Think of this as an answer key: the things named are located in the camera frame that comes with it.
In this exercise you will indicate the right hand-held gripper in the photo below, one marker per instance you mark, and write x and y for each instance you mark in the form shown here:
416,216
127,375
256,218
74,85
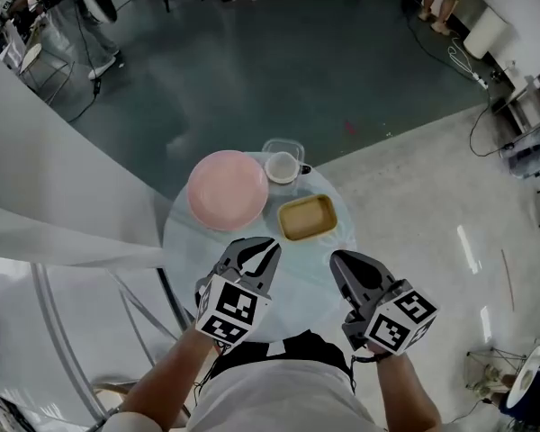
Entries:
396,317

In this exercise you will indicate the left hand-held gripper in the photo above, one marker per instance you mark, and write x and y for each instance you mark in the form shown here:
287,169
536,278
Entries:
227,306

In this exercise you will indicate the yellow rectangular container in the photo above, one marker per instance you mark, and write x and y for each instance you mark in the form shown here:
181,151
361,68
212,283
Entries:
307,218

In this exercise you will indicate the person's left forearm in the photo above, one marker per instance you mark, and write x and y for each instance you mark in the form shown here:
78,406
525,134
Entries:
166,376

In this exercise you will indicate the person's right forearm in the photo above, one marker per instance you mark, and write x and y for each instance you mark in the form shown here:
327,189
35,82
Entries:
409,394

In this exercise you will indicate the round glass table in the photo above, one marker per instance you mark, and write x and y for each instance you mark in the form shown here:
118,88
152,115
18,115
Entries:
306,277

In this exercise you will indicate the pink round plate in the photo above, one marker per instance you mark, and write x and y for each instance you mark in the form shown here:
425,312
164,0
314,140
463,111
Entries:
227,190

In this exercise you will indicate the person's black apron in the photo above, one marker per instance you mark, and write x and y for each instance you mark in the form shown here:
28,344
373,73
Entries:
306,347

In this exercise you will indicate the round white plastic cup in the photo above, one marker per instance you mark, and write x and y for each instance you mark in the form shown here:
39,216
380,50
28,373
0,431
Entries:
281,167

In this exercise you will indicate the small black clip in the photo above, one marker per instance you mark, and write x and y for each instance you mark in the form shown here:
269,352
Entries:
305,168

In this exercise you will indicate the clear square plastic box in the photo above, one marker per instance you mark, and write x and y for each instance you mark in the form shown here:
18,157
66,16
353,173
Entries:
297,146

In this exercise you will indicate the person's white shirt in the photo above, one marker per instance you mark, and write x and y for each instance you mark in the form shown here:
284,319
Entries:
274,398

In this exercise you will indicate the small red floor scrap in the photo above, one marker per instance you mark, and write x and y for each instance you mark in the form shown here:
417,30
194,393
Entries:
349,128

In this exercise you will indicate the thin red rod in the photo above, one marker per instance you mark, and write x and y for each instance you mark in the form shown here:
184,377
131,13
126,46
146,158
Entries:
507,279

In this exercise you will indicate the blue bag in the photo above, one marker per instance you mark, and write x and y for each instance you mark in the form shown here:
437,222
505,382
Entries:
533,162

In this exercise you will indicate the white power strip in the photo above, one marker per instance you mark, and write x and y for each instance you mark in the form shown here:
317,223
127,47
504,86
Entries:
480,80

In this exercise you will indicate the metal shelf cart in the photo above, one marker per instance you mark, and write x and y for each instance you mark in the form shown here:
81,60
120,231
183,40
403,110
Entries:
528,106

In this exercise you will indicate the white cylindrical bin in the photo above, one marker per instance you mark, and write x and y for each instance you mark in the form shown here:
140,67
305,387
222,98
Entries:
486,32

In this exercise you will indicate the white counter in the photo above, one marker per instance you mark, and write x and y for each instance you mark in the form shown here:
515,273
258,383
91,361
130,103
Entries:
526,11

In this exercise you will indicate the metal frame chair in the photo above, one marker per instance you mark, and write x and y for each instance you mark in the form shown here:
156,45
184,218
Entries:
45,68

